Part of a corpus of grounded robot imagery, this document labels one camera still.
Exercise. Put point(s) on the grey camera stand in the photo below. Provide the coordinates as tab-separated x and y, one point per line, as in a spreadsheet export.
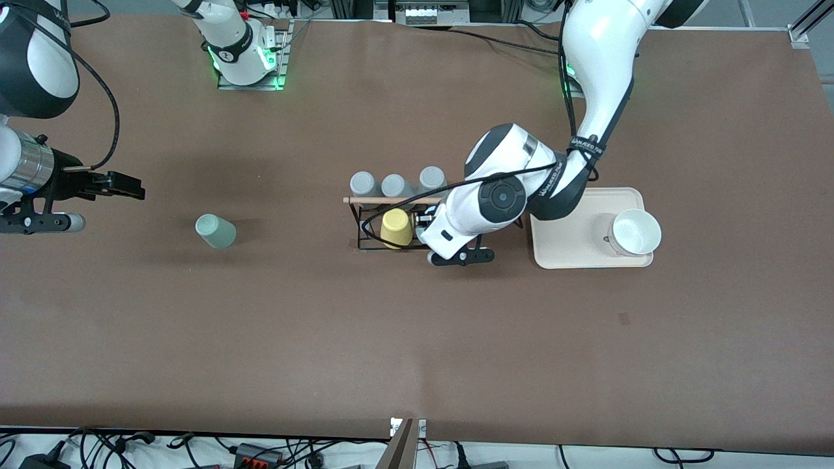
399	453

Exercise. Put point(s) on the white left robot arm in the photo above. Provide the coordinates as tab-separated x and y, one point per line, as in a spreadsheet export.
599	65

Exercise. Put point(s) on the beige tray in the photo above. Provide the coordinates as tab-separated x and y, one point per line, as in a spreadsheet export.
573	247

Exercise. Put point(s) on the white socket strip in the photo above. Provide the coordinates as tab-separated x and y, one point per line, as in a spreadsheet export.
420	14

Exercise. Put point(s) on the pale green cup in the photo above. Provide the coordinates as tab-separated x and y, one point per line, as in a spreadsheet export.
216	233

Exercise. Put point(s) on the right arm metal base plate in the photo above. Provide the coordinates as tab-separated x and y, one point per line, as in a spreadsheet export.
282	58

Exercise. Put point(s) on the black power strip orange switches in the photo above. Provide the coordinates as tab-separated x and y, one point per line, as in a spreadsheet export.
257	454

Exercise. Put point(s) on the yellow cup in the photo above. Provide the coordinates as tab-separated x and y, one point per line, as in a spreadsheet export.
396	228

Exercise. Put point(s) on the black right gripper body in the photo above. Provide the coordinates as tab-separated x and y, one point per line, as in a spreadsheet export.
67	183

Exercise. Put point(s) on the aluminium corner rail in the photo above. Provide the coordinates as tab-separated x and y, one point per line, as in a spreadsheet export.
800	36

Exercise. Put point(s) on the black power adapter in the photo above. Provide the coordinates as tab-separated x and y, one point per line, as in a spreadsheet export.
42	462

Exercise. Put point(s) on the white bowl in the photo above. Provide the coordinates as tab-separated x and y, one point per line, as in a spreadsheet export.
635	231

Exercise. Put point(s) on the grey cup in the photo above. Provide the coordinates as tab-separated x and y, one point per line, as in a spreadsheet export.
394	185
432	179
363	184

